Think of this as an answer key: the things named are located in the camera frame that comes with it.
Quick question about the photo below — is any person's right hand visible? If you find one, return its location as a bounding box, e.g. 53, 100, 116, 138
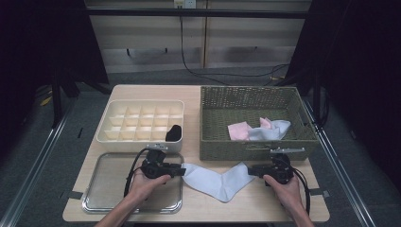
262, 174, 305, 218

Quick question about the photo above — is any black metal stand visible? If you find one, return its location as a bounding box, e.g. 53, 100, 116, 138
310, 70, 331, 129
50, 69, 81, 129

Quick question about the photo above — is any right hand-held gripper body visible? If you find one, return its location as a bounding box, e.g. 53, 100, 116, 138
264, 147, 306, 185

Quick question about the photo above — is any black metal crossbar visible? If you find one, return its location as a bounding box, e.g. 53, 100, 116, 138
84, 8, 311, 19

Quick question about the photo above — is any person's left hand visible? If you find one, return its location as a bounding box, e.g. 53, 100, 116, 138
127, 171, 173, 206

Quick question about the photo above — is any pale cabinet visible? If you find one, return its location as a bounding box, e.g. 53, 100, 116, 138
204, 14, 306, 70
89, 14, 208, 74

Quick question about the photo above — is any black wall cable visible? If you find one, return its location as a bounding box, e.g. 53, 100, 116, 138
179, 15, 291, 87

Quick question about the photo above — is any clear plastic lid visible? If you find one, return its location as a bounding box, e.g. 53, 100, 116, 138
80, 151, 185, 215

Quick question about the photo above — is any black tape strip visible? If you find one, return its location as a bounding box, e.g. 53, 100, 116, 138
308, 187, 331, 199
66, 190, 85, 201

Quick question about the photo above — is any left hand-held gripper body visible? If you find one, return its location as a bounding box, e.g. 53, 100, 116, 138
140, 143, 174, 180

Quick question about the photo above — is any cream compartment storage box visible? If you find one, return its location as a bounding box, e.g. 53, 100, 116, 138
96, 99, 185, 154

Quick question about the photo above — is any green woven basket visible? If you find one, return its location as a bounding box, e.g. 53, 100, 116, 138
199, 85, 320, 162

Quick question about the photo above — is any metal floor rail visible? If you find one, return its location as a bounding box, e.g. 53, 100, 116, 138
0, 94, 79, 227
302, 94, 376, 227

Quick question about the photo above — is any white wall socket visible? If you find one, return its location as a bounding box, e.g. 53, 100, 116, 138
173, 0, 198, 9

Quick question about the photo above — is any black curtain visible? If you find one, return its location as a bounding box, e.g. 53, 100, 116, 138
285, 0, 401, 190
0, 0, 110, 152

